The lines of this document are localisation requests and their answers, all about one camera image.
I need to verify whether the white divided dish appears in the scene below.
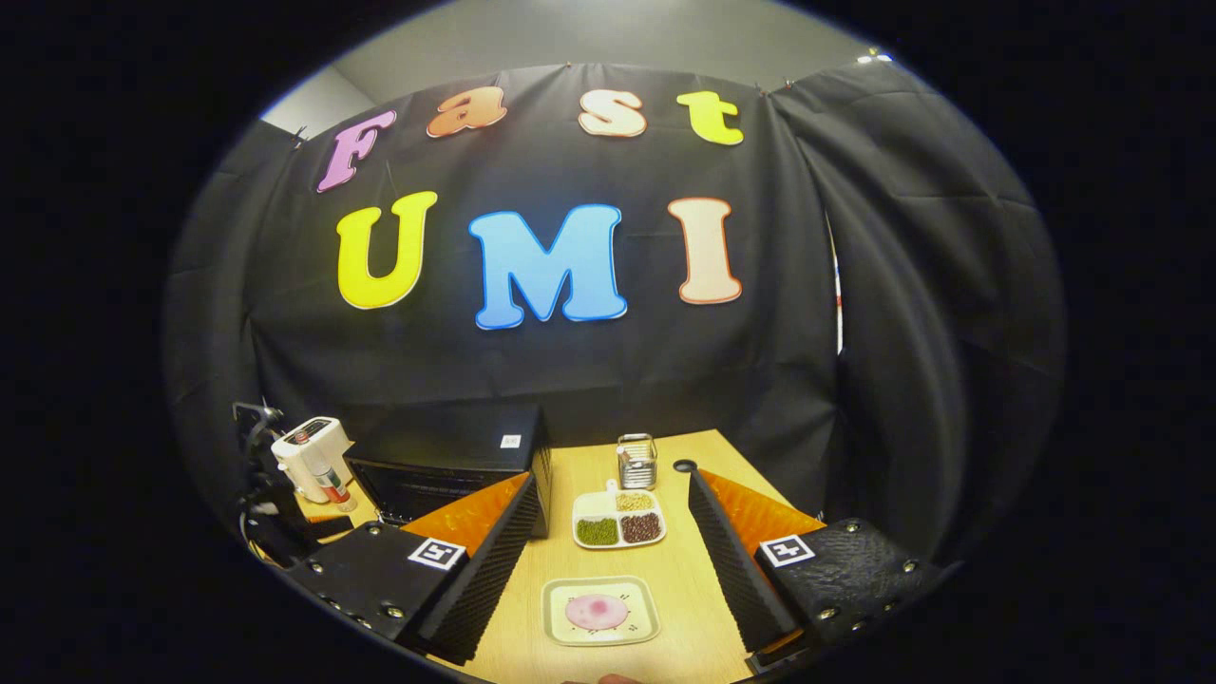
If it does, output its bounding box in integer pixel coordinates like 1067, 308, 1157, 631
571, 479, 667, 551

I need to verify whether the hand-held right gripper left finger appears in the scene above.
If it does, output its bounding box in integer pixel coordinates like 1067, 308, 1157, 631
283, 471, 538, 666

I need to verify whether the clear plastic bottle red label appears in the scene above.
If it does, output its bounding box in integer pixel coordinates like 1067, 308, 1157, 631
312, 464, 359, 515

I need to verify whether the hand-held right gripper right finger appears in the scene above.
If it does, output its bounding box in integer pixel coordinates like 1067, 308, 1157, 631
687, 467, 951, 677

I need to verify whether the black backdrop cloth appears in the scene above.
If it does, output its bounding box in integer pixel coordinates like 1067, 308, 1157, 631
161, 59, 1065, 561

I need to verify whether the black electric oven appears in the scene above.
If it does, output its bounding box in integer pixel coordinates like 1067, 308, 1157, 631
343, 403, 555, 541

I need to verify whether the metal wire holder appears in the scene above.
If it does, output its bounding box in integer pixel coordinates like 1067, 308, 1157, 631
617, 433, 659, 491

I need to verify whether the white toaster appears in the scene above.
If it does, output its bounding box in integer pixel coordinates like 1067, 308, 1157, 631
271, 417, 354, 505

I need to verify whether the pink meat slice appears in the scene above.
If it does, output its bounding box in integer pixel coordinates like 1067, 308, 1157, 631
565, 594, 631, 633

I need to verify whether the cream square plate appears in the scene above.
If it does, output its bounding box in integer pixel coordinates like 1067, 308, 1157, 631
541, 576, 662, 648

